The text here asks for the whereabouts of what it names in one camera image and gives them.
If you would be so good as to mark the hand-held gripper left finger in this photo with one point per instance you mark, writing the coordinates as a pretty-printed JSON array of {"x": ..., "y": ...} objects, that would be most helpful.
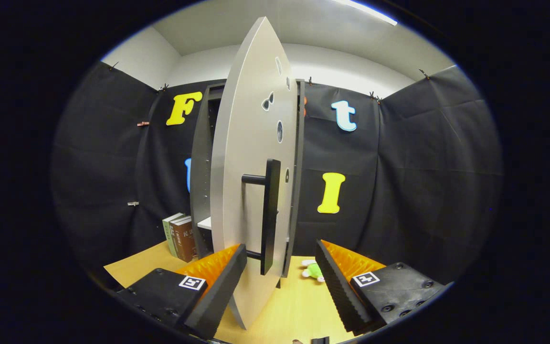
[{"x": 217, "y": 291}]

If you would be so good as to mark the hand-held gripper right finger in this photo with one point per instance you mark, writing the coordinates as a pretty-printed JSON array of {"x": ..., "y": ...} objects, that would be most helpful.
[{"x": 337, "y": 291}]

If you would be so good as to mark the beige cabinet door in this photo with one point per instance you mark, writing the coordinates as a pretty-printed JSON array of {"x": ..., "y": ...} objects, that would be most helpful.
[{"x": 246, "y": 143}]

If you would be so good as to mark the green and white plush toy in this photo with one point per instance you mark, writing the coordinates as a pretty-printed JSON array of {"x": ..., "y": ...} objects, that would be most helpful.
[{"x": 313, "y": 272}]

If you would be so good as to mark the brown book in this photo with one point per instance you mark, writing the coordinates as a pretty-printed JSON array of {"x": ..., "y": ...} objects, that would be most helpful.
[{"x": 185, "y": 241}]

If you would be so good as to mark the white cabinet shelf board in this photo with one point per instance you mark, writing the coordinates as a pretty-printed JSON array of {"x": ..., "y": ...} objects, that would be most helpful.
[{"x": 205, "y": 223}]

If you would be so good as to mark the dark grey cabinet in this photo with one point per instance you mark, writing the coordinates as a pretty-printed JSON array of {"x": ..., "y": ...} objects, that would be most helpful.
[{"x": 201, "y": 167}]

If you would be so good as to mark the black backdrop cloth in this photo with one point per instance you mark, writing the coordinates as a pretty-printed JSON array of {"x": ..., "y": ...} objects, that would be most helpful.
[{"x": 423, "y": 167}]

